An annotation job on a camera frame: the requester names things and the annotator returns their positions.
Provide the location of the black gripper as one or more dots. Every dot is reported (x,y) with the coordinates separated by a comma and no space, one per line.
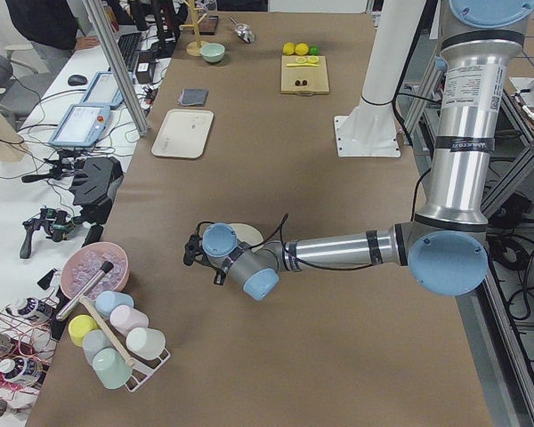
(217,277)

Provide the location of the cream round plate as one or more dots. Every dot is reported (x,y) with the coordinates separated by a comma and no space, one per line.
(247,233)

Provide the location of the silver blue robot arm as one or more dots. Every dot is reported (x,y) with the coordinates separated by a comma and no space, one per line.
(443,243)

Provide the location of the cream rabbit tray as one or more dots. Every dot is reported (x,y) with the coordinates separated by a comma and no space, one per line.
(183,133)

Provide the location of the white plastic cup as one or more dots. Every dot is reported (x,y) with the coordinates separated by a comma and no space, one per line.
(148,343)

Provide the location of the pink plastic cup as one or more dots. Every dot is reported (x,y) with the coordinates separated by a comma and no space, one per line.
(125,318)

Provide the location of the blue plastic cup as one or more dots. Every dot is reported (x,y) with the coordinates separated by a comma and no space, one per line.
(107,301)

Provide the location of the metal muddler black tip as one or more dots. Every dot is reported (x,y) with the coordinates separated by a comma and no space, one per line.
(64,312)

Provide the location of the white cup rack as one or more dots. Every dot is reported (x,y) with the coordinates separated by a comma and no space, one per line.
(143,369)

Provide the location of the pink bowl of ice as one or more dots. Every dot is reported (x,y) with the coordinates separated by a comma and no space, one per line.
(87,261)

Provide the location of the mint green plastic cup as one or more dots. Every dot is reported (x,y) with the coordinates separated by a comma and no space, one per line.
(111,368)

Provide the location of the grey plastic cup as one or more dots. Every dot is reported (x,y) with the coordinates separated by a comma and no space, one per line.
(93,342)

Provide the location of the yellow plastic cup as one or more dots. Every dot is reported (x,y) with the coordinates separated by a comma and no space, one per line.
(80,326)

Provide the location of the black plastic stand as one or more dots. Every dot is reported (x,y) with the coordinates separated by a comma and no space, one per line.
(95,187)

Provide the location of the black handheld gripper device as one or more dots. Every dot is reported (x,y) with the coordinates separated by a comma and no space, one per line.
(56,223)

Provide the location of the grey folded cloth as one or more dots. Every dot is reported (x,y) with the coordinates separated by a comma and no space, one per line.
(191,97)

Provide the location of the blue teach pendant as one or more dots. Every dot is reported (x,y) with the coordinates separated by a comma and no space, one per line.
(103,89)
(81,126)

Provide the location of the wooden cutting board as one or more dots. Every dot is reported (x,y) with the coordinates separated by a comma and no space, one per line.
(291,78)

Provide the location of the yellow plastic knife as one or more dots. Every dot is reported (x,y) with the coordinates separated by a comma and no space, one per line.
(302,65)

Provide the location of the mint green bowl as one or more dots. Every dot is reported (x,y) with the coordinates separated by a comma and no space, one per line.
(212,52)

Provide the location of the wooden mug tree stand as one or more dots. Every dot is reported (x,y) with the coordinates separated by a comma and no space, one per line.
(197,15)

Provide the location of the whole yellow lemon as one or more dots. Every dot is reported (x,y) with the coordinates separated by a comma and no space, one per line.
(288,49)
(301,49)

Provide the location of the black computer mouse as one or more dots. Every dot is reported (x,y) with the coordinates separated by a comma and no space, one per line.
(77,80)

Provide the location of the green lime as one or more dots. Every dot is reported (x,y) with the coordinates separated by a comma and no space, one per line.
(314,49)

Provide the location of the metal ice scoop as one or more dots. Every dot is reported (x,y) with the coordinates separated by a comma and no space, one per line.
(243,31)

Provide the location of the black keyboard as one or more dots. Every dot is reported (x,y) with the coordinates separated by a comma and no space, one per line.
(128,46)

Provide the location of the person in dark top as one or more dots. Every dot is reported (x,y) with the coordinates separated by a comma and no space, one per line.
(49,23)

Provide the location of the white camera mast base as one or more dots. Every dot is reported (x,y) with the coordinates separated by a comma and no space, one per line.
(370,129)

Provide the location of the aluminium frame post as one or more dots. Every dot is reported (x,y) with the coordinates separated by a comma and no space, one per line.
(104,32)

